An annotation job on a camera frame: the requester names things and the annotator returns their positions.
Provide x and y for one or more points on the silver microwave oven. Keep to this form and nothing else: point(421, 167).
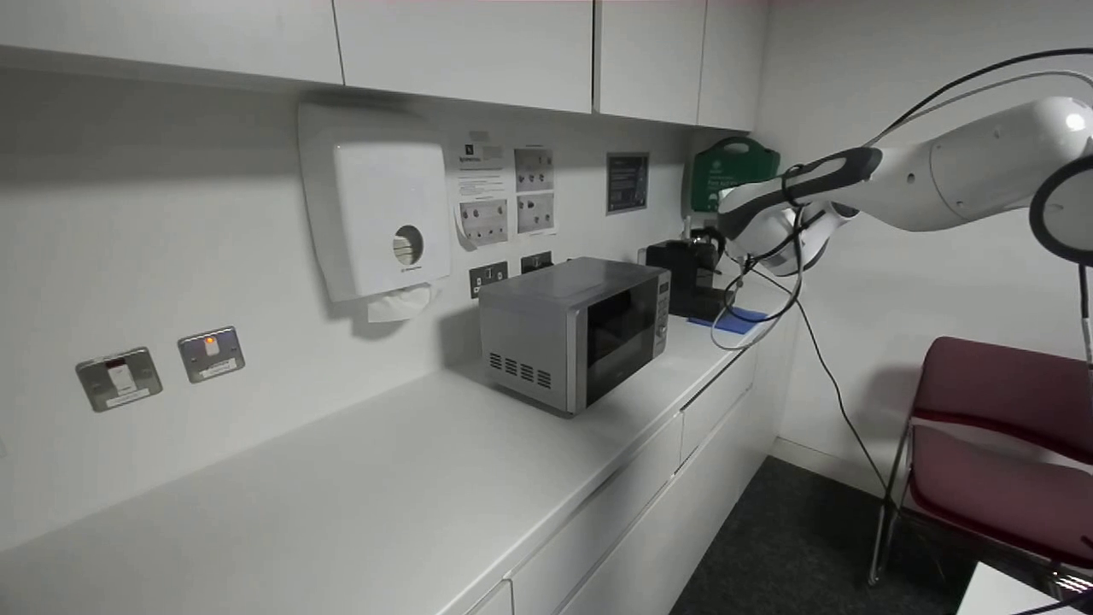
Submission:
point(570, 334)

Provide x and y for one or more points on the red chair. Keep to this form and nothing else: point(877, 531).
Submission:
point(998, 447)

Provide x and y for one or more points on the white paper towel dispenser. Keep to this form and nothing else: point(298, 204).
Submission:
point(375, 205)

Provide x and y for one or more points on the steel wall socket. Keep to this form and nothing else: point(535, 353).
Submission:
point(121, 376)
point(214, 353)

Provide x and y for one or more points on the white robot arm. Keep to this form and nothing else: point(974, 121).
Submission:
point(1032, 156)

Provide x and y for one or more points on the green first aid box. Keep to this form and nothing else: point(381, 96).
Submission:
point(729, 163)

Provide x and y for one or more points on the white lower cabinets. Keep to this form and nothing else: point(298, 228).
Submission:
point(666, 459)

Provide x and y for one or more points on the white upper cabinets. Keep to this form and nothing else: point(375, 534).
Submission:
point(694, 63)

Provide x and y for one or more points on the white cabinets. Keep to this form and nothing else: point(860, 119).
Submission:
point(666, 459)
point(694, 63)

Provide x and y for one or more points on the right steel wall socket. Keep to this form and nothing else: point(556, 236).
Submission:
point(214, 353)

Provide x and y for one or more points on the blue mat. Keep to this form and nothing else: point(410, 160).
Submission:
point(737, 318)

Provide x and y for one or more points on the white instruction poster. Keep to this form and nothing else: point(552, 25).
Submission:
point(501, 188)

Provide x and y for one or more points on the left steel wall socket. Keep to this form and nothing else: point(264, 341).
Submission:
point(121, 376)

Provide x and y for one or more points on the dark framed wall sign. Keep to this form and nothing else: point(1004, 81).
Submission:
point(625, 181)

